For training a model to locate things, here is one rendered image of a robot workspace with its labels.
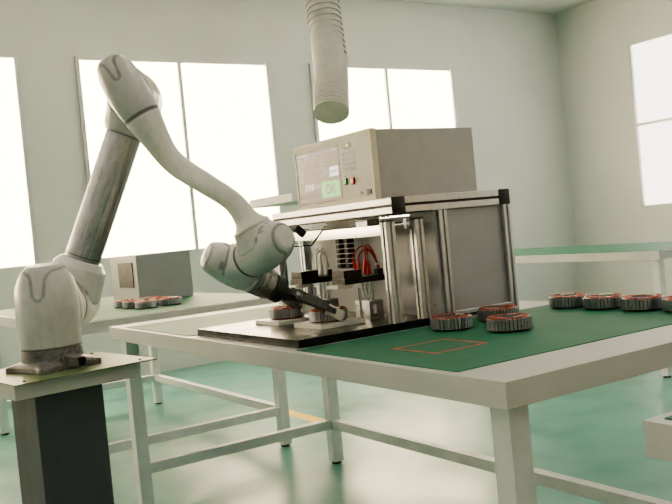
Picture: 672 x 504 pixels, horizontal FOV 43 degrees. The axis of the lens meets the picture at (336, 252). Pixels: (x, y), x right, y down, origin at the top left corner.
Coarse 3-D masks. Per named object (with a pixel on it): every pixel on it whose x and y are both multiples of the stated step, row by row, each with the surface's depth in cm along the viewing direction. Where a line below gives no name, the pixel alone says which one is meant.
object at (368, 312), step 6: (366, 300) 251; (372, 300) 248; (378, 300) 248; (366, 306) 248; (378, 306) 248; (366, 312) 248; (372, 312) 247; (378, 312) 248; (366, 318) 248; (372, 318) 247; (378, 318) 248
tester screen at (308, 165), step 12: (300, 156) 273; (312, 156) 267; (324, 156) 261; (336, 156) 255; (300, 168) 274; (312, 168) 268; (300, 180) 274; (312, 180) 268; (324, 180) 262; (300, 192) 275; (312, 192) 269
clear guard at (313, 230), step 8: (384, 216) 230; (392, 216) 232; (400, 216) 233; (304, 224) 230; (312, 224) 226; (320, 224) 222; (312, 232) 222; (320, 232) 219; (296, 240) 226; (304, 240) 222; (312, 240) 219
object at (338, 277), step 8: (336, 272) 246; (344, 272) 243; (352, 272) 244; (360, 272) 246; (336, 280) 246; (344, 280) 243; (352, 280) 244; (360, 280) 246; (368, 280) 247; (376, 280) 249; (328, 288) 246; (336, 288) 242; (344, 288) 243; (368, 288) 251; (368, 296) 251
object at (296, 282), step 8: (296, 272) 266; (304, 272) 264; (312, 272) 265; (296, 280) 266; (304, 280) 263; (312, 280) 265; (320, 280) 267; (328, 280) 268; (296, 288) 262; (320, 288) 273; (320, 296) 273; (328, 296) 269
